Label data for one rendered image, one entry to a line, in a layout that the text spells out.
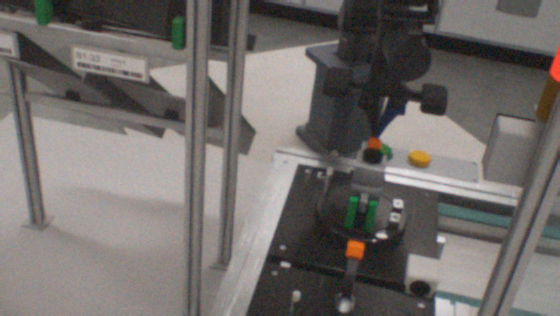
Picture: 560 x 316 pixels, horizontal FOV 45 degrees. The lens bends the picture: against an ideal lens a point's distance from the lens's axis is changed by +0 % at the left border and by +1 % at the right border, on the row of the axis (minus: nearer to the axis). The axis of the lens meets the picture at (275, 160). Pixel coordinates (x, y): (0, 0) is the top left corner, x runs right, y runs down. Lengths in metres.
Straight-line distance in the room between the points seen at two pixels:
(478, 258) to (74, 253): 0.64
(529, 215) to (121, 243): 0.64
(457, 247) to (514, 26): 3.00
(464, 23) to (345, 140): 2.77
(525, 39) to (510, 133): 3.29
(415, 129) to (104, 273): 0.77
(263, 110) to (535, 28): 2.74
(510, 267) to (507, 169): 0.13
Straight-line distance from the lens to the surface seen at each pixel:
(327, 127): 1.33
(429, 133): 1.52
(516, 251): 0.85
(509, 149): 0.81
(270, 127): 1.45
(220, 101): 0.94
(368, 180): 0.97
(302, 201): 1.06
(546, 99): 0.79
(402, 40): 0.91
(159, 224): 1.17
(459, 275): 1.08
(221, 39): 0.88
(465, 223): 1.15
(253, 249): 0.99
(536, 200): 0.81
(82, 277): 1.09
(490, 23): 4.04
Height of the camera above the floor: 1.61
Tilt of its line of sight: 34 degrees down
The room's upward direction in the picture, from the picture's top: 6 degrees clockwise
